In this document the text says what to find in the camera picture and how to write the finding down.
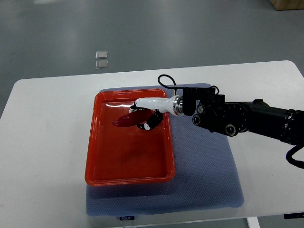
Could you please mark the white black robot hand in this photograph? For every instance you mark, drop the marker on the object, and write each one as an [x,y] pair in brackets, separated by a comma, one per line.
[159,106]

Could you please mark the red pepper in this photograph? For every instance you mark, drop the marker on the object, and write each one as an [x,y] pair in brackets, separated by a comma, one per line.
[133,118]

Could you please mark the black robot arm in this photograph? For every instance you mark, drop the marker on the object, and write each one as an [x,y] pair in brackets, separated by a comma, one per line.
[210,111]

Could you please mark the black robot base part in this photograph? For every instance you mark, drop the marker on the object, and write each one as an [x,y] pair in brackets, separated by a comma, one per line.
[294,216]

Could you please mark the red plastic tray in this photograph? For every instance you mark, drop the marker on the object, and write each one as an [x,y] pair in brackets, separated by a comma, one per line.
[127,155]

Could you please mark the blue-grey foam mat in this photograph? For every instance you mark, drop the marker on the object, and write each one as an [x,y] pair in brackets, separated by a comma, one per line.
[205,177]

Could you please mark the lower metal floor plate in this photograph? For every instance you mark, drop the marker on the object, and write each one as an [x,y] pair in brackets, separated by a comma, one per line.
[101,64]

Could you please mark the metal floor plate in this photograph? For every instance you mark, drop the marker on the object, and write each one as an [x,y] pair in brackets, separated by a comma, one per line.
[101,54]
[101,64]

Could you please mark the upper metal floor plate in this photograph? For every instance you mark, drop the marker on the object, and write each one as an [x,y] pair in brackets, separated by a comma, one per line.
[101,54]

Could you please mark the black label tag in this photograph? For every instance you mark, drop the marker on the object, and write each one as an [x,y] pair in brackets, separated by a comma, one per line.
[127,218]

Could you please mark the white table leg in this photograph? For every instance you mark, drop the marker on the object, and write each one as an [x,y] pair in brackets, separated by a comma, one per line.
[253,222]

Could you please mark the cardboard box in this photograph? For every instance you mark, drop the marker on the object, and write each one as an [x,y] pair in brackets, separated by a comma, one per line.
[281,5]

